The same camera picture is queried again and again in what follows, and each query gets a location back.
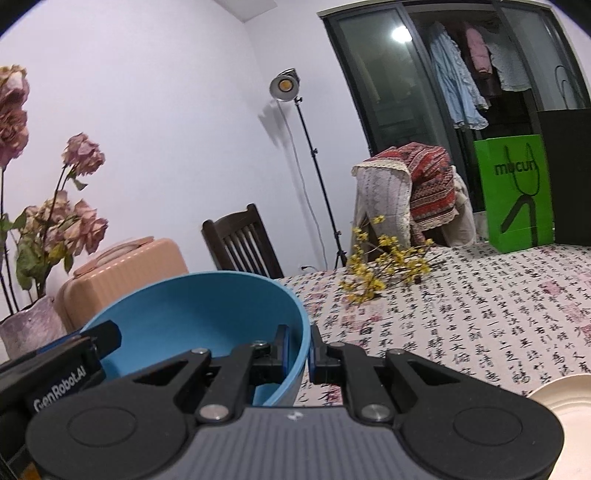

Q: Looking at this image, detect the chair draped with blankets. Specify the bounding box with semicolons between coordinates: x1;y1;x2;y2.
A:
443;166;476;247

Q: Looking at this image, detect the black paper bag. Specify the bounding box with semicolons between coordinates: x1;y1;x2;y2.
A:
538;65;591;245

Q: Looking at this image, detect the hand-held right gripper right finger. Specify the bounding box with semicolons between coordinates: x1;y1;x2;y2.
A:
308;324;465;424

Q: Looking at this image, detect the studio lamp on stand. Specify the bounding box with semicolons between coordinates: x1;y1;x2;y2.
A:
269;68;348;268

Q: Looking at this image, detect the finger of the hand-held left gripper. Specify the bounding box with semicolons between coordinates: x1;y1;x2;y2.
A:
76;322;123;360

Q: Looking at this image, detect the calligraphy printed tablecloth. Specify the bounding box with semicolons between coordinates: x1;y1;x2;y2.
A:
277;240;591;416

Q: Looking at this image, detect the dark wooden chair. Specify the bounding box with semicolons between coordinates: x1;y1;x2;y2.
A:
202;203;284;279

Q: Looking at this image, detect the pink hard suitcase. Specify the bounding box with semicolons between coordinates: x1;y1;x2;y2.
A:
54;236;189;333

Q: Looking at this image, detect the dried pink rose bouquet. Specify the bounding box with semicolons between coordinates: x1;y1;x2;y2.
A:
0;65;109;315

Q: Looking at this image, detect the yellow flower branch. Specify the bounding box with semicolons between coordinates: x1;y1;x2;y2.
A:
339;215;446;305

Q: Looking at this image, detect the blue bowl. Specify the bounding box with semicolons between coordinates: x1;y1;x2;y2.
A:
78;271;309;408

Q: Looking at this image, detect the grey white knitted cloth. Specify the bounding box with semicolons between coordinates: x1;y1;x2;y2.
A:
352;159;413;250

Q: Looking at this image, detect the pink textured vase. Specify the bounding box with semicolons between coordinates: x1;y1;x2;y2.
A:
0;295;68;361

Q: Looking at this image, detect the red patterned blanket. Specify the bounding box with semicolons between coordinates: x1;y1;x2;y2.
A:
365;142;459;232

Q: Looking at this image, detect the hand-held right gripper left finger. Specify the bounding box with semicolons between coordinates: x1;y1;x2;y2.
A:
130;324;289;424

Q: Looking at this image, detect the pink hanging garment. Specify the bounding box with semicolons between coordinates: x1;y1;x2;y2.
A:
464;25;492;75

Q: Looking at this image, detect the white hanging garment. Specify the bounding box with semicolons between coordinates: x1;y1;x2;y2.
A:
480;23;532;92

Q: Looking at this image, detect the green paper bag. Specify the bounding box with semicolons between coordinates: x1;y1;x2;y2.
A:
474;134;555;254

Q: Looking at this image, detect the dark sliding door frame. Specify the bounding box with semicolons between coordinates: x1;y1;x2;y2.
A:
318;0;591;213

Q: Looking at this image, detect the light blue hanging shirt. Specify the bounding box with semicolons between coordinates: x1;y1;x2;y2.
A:
427;21;489;130

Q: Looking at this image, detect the cream round plate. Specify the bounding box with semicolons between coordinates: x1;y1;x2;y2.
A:
529;375;591;480

